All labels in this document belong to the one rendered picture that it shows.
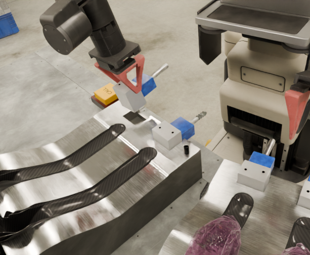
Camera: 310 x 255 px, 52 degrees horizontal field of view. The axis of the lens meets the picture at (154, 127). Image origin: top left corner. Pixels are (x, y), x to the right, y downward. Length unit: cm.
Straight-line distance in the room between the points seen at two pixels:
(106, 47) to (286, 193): 42
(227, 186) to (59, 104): 58
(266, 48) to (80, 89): 56
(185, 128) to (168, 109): 147
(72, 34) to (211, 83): 185
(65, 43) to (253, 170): 39
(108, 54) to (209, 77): 181
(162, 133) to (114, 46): 19
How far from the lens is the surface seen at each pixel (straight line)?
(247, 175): 61
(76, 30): 55
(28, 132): 95
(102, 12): 59
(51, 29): 55
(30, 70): 123
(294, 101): 48
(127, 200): 59
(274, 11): 77
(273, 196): 62
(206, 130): 195
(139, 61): 62
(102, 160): 66
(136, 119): 77
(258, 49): 89
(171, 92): 227
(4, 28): 379
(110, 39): 60
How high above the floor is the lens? 136
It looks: 42 degrees down
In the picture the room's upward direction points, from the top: 11 degrees counter-clockwise
